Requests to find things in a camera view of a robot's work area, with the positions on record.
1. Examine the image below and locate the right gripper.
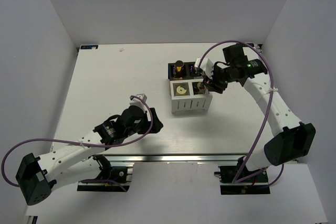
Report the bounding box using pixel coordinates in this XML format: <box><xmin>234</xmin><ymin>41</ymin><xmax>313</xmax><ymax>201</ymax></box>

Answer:
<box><xmin>203</xmin><ymin>64</ymin><xmax>234</xmax><ymax>94</ymax></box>

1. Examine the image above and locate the spice jar black lid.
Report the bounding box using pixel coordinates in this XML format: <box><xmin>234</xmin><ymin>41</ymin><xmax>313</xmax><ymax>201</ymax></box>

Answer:
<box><xmin>192</xmin><ymin>82</ymin><xmax>207</xmax><ymax>95</ymax></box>

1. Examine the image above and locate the brown bottle gold cap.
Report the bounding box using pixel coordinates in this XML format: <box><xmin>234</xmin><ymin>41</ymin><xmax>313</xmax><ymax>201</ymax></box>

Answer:
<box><xmin>195</xmin><ymin>68</ymin><xmax>202</xmax><ymax>77</ymax></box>

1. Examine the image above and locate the white squeeze bottle yellow cap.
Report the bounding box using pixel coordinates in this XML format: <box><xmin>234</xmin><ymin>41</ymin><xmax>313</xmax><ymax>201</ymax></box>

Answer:
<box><xmin>176</xmin><ymin>86</ymin><xmax>187</xmax><ymax>96</ymax></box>

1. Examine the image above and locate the tall dark sauce bottle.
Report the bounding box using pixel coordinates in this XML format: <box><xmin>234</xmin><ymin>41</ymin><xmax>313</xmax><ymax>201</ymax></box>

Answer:
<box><xmin>174</xmin><ymin>60</ymin><xmax>184</xmax><ymax>79</ymax></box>

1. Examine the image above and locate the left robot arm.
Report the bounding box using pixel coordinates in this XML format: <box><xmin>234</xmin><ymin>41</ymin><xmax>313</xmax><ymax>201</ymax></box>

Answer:
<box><xmin>16</xmin><ymin>105</ymin><xmax>163</xmax><ymax>206</ymax></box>

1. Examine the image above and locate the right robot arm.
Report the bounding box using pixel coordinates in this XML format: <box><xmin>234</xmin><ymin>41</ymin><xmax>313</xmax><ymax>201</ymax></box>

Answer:
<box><xmin>195</xmin><ymin>40</ymin><xmax>316</xmax><ymax>183</ymax></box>

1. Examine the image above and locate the white metal organizer rack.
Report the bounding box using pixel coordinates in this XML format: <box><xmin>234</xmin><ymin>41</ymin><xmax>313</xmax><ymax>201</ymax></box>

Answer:
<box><xmin>170</xmin><ymin>79</ymin><xmax>213</xmax><ymax>113</ymax></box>

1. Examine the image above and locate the black metal organizer rack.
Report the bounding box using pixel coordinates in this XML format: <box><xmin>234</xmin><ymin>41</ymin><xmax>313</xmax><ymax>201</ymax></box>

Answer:
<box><xmin>168</xmin><ymin>61</ymin><xmax>203</xmax><ymax>81</ymax></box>

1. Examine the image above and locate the XDOF logo sticker left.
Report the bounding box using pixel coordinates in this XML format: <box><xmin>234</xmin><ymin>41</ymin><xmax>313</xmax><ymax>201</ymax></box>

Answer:
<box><xmin>80</xmin><ymin>45</ymin><xmax>98</xmax><ymax>50</ymax></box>

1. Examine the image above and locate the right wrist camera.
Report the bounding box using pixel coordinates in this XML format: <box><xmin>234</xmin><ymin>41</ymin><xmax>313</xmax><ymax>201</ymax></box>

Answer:
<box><xmin>194</xmin><ymin>58</ymin><xmax>214</xmax><ymax>79</ymax></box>

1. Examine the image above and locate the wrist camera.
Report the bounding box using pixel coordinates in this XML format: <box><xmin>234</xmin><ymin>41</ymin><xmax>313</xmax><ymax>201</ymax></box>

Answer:
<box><xmin>129</xmin><ymin>93</ymin><xmax>147</xmax><ymax>111</ymax></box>
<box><xmin>194</xmin><ymin>58</ymin><xmax>214</xmax><ymax>79</ymax></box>

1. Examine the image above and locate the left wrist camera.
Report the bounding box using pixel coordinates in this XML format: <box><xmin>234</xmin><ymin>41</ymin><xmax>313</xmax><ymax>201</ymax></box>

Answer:
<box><xmin>129</xmin><ymin>93</ymin><xmax>147</xmax><ymax>111</ymax></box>

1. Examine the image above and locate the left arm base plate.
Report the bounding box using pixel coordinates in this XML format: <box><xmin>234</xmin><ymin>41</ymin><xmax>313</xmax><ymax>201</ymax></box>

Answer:
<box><xmin>77</xmin><ymin>165</ymin><xmax>133</xmax><ymax>193</ymax></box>

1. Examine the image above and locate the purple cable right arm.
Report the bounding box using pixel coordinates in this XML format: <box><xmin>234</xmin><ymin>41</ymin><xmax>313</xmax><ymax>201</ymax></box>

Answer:
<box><xmin>199</xmin><ymin>40</ymin><xmax>284</xmax><ymax>188</ymax></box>

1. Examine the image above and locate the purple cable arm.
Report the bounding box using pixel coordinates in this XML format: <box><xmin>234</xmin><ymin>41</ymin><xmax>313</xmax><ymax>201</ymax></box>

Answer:
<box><xmin>1</xmin><ymin>94</ymin><xmax>154</xmax><ymax>193</ymax></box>
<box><xmin>199</xmin><ymin>40</ymin><xmax>284</xmax><ymax>188</ymax></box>

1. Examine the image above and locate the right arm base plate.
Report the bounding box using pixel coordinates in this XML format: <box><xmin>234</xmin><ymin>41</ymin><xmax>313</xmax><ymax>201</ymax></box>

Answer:
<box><xmin>214</xmin><ymin>166</ymin><xmax>270</xmax><ymax>195</ymax></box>

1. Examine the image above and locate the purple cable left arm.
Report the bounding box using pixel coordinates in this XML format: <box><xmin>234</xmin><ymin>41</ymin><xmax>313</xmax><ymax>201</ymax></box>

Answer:
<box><xmin>1</xmin><ymin>94</ymin><xmax>154</xmax><ymax>193</ymax></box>

